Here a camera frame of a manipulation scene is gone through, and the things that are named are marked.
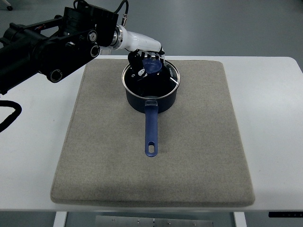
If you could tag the glass pot lid blue knob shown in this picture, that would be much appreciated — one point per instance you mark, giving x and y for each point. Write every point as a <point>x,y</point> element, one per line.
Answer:
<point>158,84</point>

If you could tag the white left table leg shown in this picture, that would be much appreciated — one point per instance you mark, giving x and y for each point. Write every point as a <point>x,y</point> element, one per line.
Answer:
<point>60,219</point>

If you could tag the white right table leg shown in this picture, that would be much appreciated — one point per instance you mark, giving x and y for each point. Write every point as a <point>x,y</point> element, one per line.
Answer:
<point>239,219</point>

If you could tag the beige fabric mat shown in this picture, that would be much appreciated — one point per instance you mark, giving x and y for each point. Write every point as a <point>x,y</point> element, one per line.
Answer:
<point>190,155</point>

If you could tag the dark blue saucepan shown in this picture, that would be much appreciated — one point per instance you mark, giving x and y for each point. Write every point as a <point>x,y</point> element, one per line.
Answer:
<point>151,107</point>

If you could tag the white table leg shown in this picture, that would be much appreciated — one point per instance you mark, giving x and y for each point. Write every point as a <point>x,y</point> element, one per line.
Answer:
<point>60,219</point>
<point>239,219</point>

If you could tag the metal under-table bracket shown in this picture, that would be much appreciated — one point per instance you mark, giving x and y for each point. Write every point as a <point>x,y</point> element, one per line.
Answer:
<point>115,221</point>

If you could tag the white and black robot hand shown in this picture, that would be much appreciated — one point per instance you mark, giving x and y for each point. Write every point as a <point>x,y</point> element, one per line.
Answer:
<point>146,55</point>

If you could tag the black table control panel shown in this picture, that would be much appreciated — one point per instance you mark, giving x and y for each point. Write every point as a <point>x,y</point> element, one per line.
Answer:
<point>286,214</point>

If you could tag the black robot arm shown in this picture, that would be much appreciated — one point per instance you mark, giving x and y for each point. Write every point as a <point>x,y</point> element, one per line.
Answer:
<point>55,48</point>

